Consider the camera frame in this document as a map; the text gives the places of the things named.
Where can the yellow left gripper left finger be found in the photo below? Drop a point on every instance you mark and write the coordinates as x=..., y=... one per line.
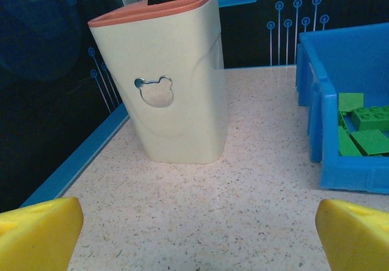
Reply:
x=36, y=237

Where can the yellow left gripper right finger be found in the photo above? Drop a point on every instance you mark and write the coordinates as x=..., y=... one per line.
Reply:
x=358, y=240

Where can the green lego brick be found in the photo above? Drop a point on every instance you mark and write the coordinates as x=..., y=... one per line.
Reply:
x=346, y=143
x=351, y=101
x=372, y=142
x=372, y=117

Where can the blue three-compartment plastic bin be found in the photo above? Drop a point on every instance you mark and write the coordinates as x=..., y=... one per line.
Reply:
x=349, y=173

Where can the cream knife holder pink top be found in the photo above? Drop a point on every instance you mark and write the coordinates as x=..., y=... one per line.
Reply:
x=170, y=55

